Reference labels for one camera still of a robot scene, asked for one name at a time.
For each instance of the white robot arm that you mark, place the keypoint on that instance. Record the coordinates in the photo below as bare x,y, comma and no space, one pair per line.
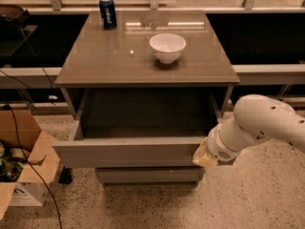
256,119

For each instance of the grey drawer cabinet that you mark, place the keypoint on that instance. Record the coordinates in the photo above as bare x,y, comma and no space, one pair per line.
123,58

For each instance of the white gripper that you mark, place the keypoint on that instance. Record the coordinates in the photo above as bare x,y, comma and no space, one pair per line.
216,150

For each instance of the blue Pepsi soda can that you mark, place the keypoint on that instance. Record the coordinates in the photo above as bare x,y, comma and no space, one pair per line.
108,14

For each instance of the white ceramic bowl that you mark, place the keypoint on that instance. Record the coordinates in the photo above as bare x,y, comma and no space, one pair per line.
167,47

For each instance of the grey top drawer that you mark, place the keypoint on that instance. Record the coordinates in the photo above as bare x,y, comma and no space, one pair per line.
139,128

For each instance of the open cardboard box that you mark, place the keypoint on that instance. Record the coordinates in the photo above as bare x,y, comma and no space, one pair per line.
29,163

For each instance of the dark shelf with device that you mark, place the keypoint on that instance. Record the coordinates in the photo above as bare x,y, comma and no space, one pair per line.
14,29

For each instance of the grey lower drawer front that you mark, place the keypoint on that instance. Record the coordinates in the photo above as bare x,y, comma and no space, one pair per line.
118,176

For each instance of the grey drawer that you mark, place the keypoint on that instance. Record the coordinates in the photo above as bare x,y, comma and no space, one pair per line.
118,176
139,128

